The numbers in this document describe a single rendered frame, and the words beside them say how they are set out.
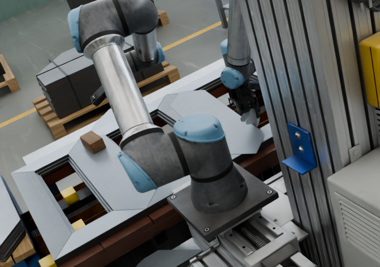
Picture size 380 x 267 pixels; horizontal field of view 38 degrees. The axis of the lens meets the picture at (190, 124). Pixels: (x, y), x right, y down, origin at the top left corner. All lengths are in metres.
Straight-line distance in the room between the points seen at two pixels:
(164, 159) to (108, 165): 0.89
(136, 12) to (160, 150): 0.39
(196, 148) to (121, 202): 0.68
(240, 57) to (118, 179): 0.67
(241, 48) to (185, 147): 0.52
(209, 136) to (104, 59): 0.34
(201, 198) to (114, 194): 0.65
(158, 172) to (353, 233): 0.47
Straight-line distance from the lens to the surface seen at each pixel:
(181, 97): 2.50
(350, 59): 1.05
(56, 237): 1.91
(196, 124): 1.33
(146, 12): 1.50
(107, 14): 1.47
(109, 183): 2.06
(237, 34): 1.69
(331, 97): 1.04
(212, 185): 1.37
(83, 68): 4.59
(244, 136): 2.05
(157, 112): 2.47
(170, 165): 1.30
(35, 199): 2.18
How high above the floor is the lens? 1.88
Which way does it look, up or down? 27 degrees down
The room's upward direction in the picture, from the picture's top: 18 degrees counter-clockwise
